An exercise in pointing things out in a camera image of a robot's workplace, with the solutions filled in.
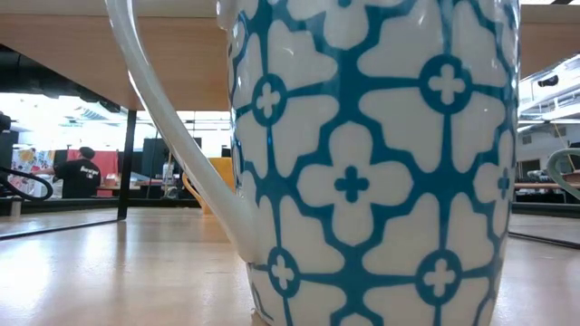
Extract white mug with blue pattern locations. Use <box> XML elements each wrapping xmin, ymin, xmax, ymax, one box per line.
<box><xmin>104</xmin><ymin>0</ymin><xmax>521</xmax><ymax>326</ymax></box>

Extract green mug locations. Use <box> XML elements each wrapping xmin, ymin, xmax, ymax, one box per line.
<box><xmin>545</xmin><ymin>147</ymin><xmax>580</xmax><ymax>201</ymax></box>

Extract black partition panel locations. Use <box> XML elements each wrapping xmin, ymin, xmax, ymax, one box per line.
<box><xmin>118</xmin><ymin>137</ymin><xmax>203</xmax><ymax>200</ymax></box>

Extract wooden background table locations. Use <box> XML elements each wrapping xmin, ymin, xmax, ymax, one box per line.
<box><xmin>88</xmin><ymin>180</ymin><xmax>165</xmax><ymax>191</ymax></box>

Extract person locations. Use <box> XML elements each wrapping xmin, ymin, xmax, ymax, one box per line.
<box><xmin>31</xmin><ymin>146</ymin><xmax>103</xmax><ymax>199</ymax></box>

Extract wooden shelf riser black legs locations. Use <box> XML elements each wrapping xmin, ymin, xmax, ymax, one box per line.
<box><xmin>0</xmin><ymin>0</ymin><xmax>580</xmax><ymax>250</ymax></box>

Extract long wooden workbench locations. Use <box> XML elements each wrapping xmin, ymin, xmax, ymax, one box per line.
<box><xmin>514</xmin><ymin>181</ymin><xmax>580</xmax><ymax>191</ymax></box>

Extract colourful printed poster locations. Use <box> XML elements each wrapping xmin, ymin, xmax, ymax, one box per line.
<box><xmin>9</xmin><ymin>147</ymin><xmax>56</xmax><ymax>196</ymax></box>

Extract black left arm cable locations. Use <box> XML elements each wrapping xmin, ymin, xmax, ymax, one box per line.
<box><xmin>0</xmin><ymin>165</ymin><xmax>55</xmax><ymax>203</ymax></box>

